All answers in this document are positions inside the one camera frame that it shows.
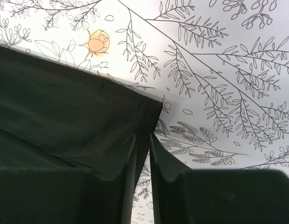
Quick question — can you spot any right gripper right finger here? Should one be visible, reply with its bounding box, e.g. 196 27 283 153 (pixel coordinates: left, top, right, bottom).
149 134 229 224

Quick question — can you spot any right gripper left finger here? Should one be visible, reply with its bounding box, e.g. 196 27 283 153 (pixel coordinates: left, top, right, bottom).
53 133 138 224

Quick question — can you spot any black t shirt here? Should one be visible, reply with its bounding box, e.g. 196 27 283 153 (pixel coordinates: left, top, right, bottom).
0 46 163 178

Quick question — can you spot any floral table mat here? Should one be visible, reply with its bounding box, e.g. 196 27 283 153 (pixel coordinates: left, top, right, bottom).
0 0 289 224

